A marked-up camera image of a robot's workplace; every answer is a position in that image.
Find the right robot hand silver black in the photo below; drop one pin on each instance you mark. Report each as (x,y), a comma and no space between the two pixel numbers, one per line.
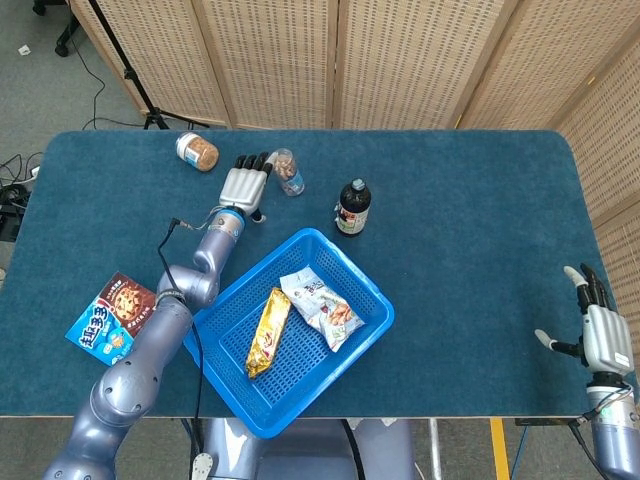
(607,340)

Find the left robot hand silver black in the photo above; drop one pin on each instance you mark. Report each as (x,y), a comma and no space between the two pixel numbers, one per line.
(242,187)

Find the clear plastic cup of nuts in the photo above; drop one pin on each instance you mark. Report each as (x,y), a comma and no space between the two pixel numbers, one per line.
(290,175)

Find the white green snack bag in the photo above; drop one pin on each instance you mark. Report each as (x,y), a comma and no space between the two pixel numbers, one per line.
(320,310)

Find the gold snack bar packet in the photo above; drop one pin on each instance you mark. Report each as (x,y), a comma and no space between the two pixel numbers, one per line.
(267,335)

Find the white-lidded jar of nuts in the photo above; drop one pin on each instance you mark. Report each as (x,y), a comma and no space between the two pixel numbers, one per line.
(197,151)

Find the dark tea bottle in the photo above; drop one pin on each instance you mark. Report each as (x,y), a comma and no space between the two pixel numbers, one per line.
(352,210)

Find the black tripod stand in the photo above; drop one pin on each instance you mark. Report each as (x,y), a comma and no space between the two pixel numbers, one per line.
(131,75)

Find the blue chocolate cookie box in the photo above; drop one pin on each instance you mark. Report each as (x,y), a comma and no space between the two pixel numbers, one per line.
(100,330)

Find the blue plastic mesh basket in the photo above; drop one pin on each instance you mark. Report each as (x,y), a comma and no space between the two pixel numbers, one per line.
(310,380)

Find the metal table leg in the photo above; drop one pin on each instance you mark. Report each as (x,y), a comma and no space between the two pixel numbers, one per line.
(435,450)

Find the woven folding screen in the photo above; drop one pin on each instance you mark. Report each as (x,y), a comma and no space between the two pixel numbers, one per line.
(410,60)

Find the black office chair base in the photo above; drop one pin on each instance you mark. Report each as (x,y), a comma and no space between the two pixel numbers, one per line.
(67,30)

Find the grey-blue robot torso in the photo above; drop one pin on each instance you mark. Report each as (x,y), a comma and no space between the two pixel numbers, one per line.
(310,455)

